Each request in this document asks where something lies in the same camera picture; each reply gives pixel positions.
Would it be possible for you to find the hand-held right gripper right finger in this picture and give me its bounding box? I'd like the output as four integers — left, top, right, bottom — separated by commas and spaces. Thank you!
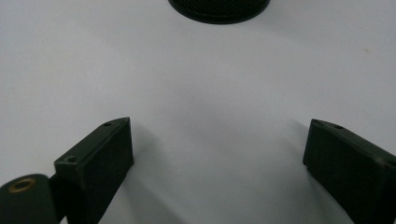
303, 119, 396, 224

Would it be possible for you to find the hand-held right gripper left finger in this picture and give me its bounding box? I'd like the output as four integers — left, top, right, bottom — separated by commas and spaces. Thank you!
49, 117, 134, 224

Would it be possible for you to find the black mesh round container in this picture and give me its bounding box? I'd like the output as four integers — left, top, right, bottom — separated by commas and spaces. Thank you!
167, 0, 272, 25

